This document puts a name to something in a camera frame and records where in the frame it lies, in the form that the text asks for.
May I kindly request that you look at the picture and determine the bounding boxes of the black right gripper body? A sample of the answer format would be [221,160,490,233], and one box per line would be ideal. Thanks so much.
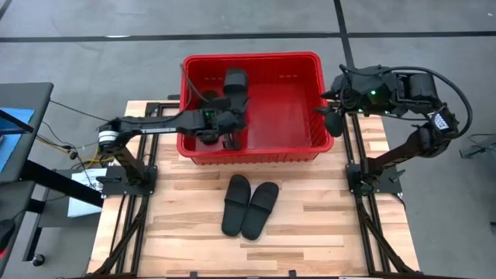
[331,65,400,115]

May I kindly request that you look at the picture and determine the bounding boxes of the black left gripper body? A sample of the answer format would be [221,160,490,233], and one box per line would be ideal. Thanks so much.
[199,95,250,146]

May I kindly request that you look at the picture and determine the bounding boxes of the red plastic bin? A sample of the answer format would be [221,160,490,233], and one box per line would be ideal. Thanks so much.
[176,51,336,167]

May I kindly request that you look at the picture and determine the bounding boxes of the grey floor stand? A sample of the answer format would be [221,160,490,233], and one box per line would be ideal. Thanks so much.
[460,134,496,160]

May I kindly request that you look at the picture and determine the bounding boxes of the white box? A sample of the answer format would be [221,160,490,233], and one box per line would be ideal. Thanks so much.
[67,167,109,219]

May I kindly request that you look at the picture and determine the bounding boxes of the black desk beam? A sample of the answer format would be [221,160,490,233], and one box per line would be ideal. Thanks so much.
[19,159,105,209]

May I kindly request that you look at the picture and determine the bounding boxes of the dark grey desk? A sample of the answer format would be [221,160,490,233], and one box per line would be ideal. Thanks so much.
[0,81,54,184]

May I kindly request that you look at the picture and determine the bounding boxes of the black desk leg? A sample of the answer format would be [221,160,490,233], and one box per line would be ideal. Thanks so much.
[22,197,46,263]

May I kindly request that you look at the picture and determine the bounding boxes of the blue lit screen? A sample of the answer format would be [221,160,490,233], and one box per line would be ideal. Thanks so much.
[0,107,36,174]

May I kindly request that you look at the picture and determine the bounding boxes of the dark grey lower shelf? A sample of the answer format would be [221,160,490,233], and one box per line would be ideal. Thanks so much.
[0,179,38,272]

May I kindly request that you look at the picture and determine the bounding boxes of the black device with light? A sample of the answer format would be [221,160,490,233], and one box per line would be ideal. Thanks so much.
[0,219,16,259]

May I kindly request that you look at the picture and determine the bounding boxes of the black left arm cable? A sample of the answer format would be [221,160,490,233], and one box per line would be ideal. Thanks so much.
[179,63,205,103]

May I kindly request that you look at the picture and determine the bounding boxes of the black aluminium frame rail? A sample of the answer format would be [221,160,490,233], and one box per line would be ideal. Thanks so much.
[327,101,418,277]
[92,101,181,277]

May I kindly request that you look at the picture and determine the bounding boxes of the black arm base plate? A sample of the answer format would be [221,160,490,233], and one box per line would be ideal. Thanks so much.
[346,162,403,195]
[101,164,159,197]

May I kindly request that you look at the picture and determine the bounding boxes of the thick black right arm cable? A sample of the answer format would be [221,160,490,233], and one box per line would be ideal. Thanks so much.
[339,64,474,139]

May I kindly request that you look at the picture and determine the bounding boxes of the yellow cable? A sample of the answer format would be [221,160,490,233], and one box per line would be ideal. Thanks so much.
[36,133,120,168]

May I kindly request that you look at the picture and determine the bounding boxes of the thin black floor cable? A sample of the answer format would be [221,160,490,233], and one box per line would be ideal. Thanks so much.
[49,99,117,123]

